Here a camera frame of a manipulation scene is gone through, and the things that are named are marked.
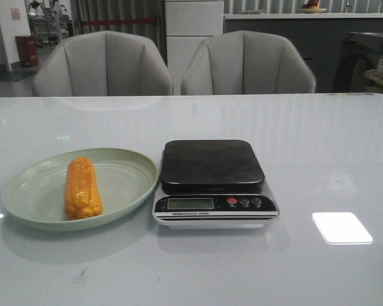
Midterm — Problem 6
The orange corn cob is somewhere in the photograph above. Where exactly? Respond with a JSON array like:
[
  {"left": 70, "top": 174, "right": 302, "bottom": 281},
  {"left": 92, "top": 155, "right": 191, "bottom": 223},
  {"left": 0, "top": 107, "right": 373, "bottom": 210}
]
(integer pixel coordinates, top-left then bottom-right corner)
[{"left": 64, "top": 157, "right": 103, "bottom": 220}]

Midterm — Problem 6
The dark appliance at right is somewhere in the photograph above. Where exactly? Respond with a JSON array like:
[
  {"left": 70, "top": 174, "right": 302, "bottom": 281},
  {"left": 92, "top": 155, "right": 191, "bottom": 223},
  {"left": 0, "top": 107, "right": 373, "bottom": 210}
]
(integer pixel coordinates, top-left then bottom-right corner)
[{"left": 333, "top": 32, "right": 383, "bottom": 92}]

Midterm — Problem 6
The grey upholstered chair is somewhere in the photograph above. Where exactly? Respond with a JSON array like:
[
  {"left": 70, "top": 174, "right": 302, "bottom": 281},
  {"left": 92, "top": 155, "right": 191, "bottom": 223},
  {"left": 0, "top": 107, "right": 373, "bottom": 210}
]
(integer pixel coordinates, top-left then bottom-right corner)
[
  {"left": 32, "top": 31, "right": 173, "bottom": 97},
  {"left": 181, "top": 31, "right": 316, "bottom": 96}
]

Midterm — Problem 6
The fruit bowl on counter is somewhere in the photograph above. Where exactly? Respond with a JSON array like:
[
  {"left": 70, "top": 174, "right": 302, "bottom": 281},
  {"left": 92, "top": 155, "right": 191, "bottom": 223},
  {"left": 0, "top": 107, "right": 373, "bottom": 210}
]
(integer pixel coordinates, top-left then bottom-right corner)
[{"left": 297, "top": 0, "right": 327, "bottom": 13}]

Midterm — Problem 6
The right grey upholstered chair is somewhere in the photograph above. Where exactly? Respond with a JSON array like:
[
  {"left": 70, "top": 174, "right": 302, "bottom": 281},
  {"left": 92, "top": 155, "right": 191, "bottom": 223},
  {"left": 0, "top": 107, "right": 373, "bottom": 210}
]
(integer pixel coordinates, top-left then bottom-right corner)
[{"left": 181, "top": 31, "right": 316, "bottom": 96}]

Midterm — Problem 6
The red trash bin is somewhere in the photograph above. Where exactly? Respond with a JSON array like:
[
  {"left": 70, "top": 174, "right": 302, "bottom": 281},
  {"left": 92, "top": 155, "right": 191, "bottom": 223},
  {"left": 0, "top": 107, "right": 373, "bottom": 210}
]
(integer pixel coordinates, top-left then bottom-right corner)
[{"left": 15, "top": 35, "right": 39, "bottom": 67}]

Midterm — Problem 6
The dark grey counter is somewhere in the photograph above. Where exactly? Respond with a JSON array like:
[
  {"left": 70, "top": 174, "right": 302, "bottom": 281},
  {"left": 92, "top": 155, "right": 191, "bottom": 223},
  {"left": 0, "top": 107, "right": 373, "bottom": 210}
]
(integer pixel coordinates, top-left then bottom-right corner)
[{"left": 224, "top": 13, "right": 383, "bottom": 92}]

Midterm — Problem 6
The black silver kitchen scale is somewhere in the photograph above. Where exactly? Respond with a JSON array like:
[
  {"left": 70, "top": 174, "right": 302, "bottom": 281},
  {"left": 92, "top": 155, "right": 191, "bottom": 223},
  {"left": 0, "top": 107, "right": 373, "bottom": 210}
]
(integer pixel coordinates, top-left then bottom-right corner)
[{"left": 152, "top": 140, "right": 280, "bottom": 230}]

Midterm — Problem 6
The beige cushion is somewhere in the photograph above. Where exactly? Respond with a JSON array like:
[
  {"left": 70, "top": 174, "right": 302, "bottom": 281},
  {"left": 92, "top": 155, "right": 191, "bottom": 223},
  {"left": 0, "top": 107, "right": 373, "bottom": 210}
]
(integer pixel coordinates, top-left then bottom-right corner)
[{"left": 364, "top": 69, "right": 383, "bottom": 94}]

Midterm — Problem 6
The light green plate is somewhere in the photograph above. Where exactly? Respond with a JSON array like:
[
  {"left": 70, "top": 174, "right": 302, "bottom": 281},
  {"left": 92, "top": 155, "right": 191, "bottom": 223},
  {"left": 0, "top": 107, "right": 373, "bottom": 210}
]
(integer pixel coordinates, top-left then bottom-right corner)
[{"left": 1, "top": 149, "right": 158, "bottom": 231}]

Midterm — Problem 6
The left grey upholstered chair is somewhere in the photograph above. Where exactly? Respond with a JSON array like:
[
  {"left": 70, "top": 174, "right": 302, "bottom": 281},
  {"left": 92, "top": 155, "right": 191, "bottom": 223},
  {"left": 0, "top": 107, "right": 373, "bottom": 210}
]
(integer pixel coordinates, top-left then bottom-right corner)
[{"left": 32, "top": 31, "right": 173, "bottom": 97}]

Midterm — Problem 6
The white cabinet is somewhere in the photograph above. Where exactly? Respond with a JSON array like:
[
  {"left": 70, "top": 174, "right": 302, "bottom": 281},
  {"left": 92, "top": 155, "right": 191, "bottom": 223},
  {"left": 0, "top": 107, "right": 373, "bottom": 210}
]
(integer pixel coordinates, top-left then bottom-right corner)
[{"left": 165, "top": 1, "right": 224, "bottom": 95}]

